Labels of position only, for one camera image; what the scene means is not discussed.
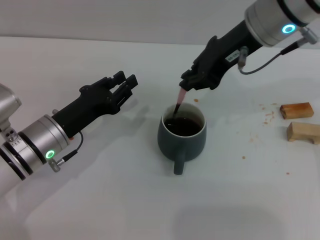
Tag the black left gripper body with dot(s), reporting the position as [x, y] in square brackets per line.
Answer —
[92, 105]

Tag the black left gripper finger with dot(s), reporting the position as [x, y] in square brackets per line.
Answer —
[119, 78]
[132, 82]

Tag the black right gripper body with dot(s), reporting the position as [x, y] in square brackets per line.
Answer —
[220, 57]

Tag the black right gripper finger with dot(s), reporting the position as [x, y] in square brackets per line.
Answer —
[200, 85]
[190, 77]

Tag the grey ceramic cup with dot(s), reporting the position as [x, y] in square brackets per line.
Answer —
[180, 147]

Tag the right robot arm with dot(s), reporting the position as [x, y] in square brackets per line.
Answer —
[265, 20]

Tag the dark coffee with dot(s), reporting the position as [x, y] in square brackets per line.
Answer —
[188, 128]

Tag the stained rectangular wooden block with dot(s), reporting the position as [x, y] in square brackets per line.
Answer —
[297, 110]

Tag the light notched wooden block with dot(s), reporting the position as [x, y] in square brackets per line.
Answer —
[300, 132]

